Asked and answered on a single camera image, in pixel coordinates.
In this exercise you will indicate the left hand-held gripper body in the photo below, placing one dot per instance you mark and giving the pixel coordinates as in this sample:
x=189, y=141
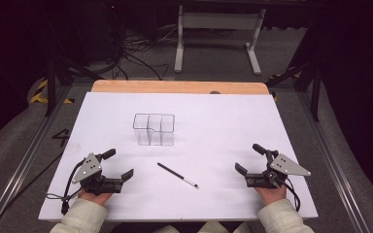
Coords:
x=90, y=168

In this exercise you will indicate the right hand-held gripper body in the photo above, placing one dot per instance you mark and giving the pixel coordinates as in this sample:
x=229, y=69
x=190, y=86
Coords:
x=285, y=166

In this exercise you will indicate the person's left hand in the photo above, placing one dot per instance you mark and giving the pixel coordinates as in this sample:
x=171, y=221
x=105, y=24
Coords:
x=95, y=197

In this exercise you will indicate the person's right hand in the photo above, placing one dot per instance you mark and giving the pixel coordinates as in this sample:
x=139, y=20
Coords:
x=272, y=194

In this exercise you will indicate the black pen with silver tip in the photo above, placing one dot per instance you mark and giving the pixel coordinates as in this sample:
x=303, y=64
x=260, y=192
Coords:
x=176, y=174

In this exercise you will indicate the clear plastic compartment organizer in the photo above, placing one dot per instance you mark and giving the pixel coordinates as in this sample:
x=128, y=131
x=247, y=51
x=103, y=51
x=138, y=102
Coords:
x=154, y=129

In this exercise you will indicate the white table cover sheet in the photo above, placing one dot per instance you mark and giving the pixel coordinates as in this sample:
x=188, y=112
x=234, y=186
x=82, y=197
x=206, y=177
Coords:
x=207, y=129

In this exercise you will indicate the black metal stand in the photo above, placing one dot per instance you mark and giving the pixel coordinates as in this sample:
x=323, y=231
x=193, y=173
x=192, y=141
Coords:
x=52, y=84
x=314, y=87

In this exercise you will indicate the aluminium floor rail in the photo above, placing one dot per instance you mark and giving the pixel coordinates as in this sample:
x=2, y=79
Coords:
x=22, y=161
x=333, y=161

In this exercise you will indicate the white metal stand frame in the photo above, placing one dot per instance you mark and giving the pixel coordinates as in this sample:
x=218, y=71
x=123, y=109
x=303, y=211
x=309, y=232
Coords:
x=218, y=21

